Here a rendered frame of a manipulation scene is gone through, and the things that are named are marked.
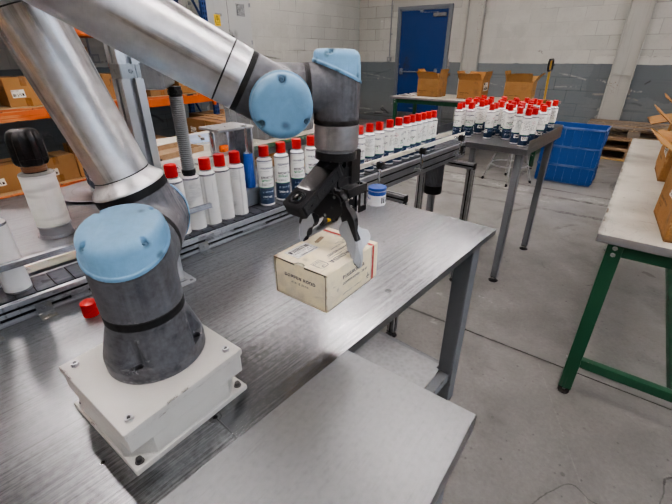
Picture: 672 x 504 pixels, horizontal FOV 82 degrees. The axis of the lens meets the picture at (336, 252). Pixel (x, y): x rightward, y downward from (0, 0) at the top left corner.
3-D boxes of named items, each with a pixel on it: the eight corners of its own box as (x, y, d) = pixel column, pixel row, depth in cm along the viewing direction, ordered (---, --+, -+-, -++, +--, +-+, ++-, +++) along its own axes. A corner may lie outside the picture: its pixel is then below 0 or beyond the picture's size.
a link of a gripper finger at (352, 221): (367, 236, 68) (346, 190, 67) (362, 239, 66) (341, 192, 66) (348, 244, 71) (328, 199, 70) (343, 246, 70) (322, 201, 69)
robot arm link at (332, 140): (341, 128, 60) (301, 123, 64) (340, 158, 62) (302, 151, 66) (367, 123, 65) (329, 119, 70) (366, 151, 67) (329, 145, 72)
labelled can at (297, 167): (298, 191, 149) (296, 136, 140) (308, 194, 146) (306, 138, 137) (288, 194, 146) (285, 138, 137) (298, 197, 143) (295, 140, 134)
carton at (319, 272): (328, 258, 85) (328, 227, 82) (375, 275, 79) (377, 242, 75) (276, 290, 74) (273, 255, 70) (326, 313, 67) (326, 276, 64)
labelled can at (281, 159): (284, 196, 144) (280, 139, 135) (294, 199, 141) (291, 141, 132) (273, 199, 141) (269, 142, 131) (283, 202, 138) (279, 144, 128)
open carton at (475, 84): (450, 98, 553) (454, 70, 537) (462, 96, 582) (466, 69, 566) (480, 100, 529) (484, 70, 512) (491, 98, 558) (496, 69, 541)
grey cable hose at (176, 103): (191, 172, 102) (177, 85, 92) (199, 174, 100) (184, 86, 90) (179, 175, 99) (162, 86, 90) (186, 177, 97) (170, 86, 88)
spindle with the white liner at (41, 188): (69, 225, 120) (35, 124, 106) (80, 232, 115) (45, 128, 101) (35, 234, 114) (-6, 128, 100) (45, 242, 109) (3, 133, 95)
